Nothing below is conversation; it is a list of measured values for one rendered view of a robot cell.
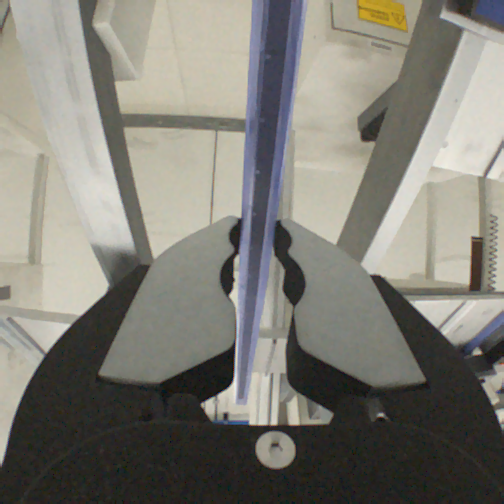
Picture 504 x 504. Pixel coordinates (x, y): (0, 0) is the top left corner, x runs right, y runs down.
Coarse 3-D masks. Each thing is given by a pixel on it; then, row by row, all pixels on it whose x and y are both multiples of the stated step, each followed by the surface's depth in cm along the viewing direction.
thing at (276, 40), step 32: (256, 0) 6; (288, 0) 6; (256, 32) 7; (288, 32) 7; (256, 64) 7; (288, 64) 7; (256, 96) 8; (288, 96) 8; (256, 128) 9; (288, 128) 9; (256, 160) 10; (256, 192) 11; (256, 224) 12; (256, 256) 13; (256, 288) 15; (256, 320) 17
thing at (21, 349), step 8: (0, 320) 21; (0, 328) 21; (8, 328) 22; (0, 336) 22; (8, 336) 22; (16, 336) 23; (8, 344) 23; (16, 344) 23; (24, 344) 25; (16, 352) 24; (24, 352) 24; (32, 352) 26; (24, 360) 25; (32, 360) 26; (40, 360) 27; (32, 368) 27
